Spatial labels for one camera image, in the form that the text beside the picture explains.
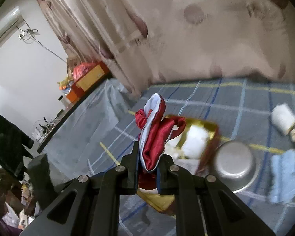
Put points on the steel bowl upside down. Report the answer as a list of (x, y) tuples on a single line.
[(236, 165)]

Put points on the red yellow cardboard box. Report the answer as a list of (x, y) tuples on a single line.
[(82, 85)]

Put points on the clear plastic cover sheet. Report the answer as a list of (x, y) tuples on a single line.
[(73, 146)]

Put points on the red plastic bag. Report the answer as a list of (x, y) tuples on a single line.
[(80, 70)]

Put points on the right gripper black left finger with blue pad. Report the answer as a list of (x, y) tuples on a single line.
[(90, 205)]

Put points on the beige leaf print curtain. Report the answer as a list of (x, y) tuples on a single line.
[(143, 42)]

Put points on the orange box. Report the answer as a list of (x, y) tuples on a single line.
[(72, 96)]

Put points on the small white cloth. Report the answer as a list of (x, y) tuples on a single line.
[(283, 118)]

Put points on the light blue fluffy towel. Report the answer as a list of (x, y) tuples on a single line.
[(282, 188)]

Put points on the white towel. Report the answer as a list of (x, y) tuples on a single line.
[(196, 142)]

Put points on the red white satin cloth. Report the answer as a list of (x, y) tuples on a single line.
[(156, 131)]

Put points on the grey plaid bed sheet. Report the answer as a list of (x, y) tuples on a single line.
[(230, 109)]

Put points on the red gold toffee tin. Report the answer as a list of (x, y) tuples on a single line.
[(165, 203)]

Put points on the white air conditioner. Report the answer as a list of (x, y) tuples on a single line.
[(9, 23)]

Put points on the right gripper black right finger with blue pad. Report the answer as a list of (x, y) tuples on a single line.
[(204, 205)]

